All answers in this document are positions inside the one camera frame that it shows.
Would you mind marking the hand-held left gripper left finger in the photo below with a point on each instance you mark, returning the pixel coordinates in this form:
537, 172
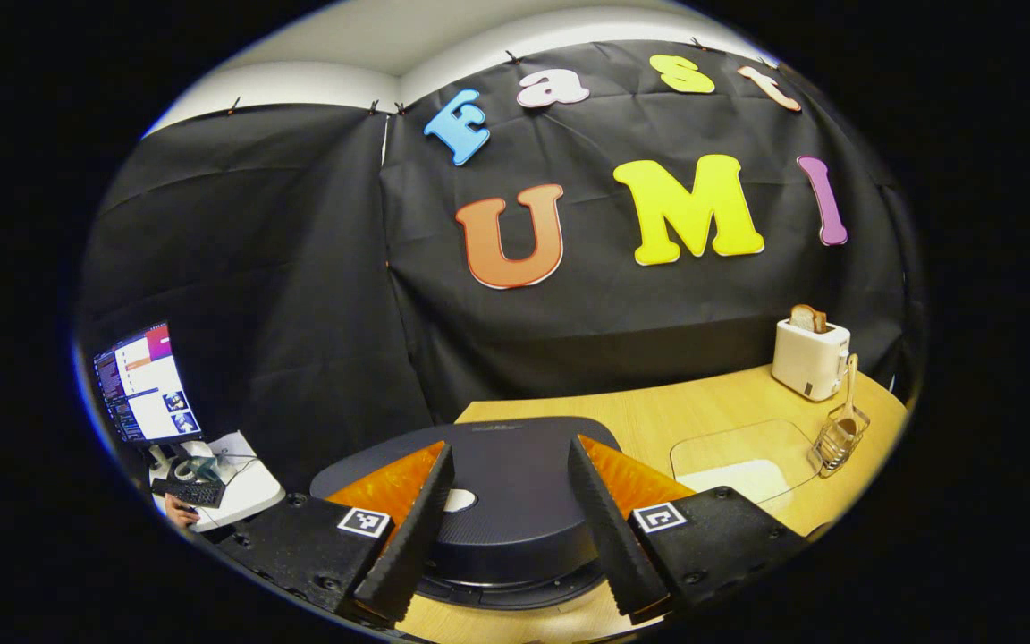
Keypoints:
412, 537

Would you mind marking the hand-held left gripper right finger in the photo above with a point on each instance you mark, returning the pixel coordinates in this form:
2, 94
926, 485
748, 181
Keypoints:
609, 528

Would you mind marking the silver black rice cooker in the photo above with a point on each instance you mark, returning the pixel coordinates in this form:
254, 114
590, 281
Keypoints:
515, 501

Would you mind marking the wooden spoon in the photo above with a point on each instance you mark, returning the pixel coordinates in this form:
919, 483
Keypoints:
850, 402

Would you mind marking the clear plastic container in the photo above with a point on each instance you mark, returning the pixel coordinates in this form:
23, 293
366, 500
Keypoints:
747, 443

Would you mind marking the white side table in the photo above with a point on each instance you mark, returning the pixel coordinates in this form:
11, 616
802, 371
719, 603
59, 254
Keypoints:
251, 487

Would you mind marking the black keyboard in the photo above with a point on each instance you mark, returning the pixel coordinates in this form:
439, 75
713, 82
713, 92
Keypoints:
189, 492

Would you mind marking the white toaster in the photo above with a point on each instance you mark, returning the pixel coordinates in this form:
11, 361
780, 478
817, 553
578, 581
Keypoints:
808, 362

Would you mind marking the toasted bread slice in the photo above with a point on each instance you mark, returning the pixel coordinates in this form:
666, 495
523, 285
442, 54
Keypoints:
807, 317

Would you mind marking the black backdrop cloth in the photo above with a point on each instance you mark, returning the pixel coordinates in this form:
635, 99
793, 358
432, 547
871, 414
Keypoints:
300, 268

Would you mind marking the computer monitor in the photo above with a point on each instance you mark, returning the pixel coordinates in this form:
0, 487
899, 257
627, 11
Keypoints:
147, 385

